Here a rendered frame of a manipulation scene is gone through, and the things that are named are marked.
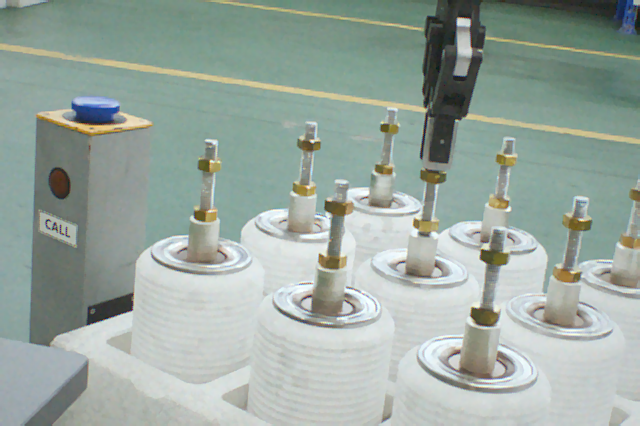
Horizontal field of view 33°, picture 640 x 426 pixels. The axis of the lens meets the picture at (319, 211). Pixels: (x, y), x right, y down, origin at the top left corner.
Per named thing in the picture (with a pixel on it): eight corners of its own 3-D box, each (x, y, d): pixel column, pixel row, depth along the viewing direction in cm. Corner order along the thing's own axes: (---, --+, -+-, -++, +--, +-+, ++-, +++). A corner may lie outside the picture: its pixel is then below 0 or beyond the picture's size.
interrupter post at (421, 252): (411, 280, 81) (416, 238, 80) (398, 268, 83) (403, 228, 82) (439, 279, 82) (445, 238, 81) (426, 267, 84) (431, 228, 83)
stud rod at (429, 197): (420, 245, 83) (434, 150, 81) (431, 248, 82) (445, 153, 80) (413, 247, 82) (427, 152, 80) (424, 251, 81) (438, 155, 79)
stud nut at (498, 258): (504, 256, 66) (507, 243, 66) (514, 266, 64) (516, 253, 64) (474, 255, 66) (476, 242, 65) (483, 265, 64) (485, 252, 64)
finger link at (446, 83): (444, 40, 72) (429, 97, 77) (444, 61, 71) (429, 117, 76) (484, 45, 72) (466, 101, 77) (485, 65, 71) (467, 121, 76)
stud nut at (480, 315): (495, 313, 67) (497, 301, 67) (504, 324, 66) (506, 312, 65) (465, 312, 67) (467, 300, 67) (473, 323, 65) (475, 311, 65)
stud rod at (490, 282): (485, 339, 67) (504, 225, 65) (490, 346, 66) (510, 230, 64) (470, 338, 67) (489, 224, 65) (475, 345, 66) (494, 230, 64)
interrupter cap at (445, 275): (393, 294, 78) (394, 285, 78) (355, 257, 85) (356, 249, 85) (485, 291, 81) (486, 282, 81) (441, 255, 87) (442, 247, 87)
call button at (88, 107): (92, 131, 89) (93, 107, 88) (60, 120, 91) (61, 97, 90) (128, 126, 92) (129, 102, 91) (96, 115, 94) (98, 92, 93)
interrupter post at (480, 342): (496, 365, 68) (505, 317, 67) (493, 381, 66) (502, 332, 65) (459, 358, 69) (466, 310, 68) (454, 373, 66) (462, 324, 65)
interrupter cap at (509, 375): (539, 357, 70) (541, 348, 70) (534, 408, 63) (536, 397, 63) (424, 335, 71) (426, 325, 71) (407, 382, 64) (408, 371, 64)
